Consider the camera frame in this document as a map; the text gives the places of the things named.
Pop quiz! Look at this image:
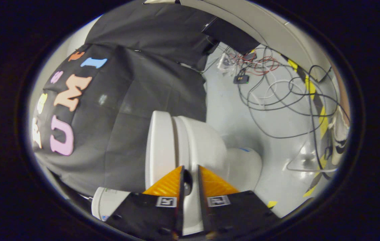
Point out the yellow black floor tape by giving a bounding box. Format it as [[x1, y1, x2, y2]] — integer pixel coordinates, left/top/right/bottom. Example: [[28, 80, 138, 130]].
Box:
[[266, 58, 332, 209]]

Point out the tangle of black cables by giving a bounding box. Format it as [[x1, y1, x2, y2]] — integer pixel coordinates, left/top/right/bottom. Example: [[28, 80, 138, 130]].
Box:
[[203, 44, 351, 182]]

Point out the white toilet lid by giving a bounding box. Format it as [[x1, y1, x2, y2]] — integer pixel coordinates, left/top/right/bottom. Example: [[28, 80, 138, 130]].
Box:
[[145, 110, 190, 195]]

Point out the clear plastic stand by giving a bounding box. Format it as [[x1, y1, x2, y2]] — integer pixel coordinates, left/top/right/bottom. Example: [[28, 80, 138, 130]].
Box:
[[286, 139, 339, 173]]

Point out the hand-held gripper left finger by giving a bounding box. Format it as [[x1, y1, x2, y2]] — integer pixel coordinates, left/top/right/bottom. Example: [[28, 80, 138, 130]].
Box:
[[105, 166, 186, 240]]

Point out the black backdrop cloth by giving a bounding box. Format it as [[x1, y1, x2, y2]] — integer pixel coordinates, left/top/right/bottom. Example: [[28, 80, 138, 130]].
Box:
[[33, 0, 261, 198]]

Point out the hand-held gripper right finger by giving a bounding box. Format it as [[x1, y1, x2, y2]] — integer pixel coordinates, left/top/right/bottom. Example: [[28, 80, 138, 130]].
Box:
[[197, 165, 281, 239]]

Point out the white cable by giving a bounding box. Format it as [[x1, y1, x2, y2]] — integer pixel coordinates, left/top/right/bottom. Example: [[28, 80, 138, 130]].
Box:
[[244, 79, 308, 111]]

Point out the person's white shoe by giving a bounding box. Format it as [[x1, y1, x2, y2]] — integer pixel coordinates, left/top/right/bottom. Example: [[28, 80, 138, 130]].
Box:
[[330, 106, 351, 166]]

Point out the white ceramic toilet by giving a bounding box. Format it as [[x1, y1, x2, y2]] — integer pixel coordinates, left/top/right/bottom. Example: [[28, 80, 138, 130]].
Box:
[[91, 115, 263, 235]]

